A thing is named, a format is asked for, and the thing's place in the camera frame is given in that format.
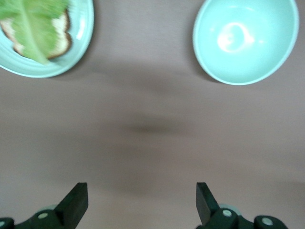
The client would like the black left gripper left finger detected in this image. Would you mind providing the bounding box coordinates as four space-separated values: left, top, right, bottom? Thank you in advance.
30 182 89 229

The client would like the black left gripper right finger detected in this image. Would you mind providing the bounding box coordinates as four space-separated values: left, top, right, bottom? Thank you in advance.
195 182 241 229

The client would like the brown table cover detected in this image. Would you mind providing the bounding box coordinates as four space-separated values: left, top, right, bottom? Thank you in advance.
0 0 305 229

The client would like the mint green plate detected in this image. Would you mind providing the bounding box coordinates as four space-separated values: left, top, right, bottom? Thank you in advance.
0 0 94 79

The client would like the toast bread slice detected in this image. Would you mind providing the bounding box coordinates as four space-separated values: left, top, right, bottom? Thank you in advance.
0 10 73 60

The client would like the mint green bowl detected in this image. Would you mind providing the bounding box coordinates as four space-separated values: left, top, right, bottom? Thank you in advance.
192 0 300 86

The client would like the green lettuce leaf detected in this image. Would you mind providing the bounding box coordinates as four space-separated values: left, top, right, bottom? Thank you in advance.
0 0 70 65

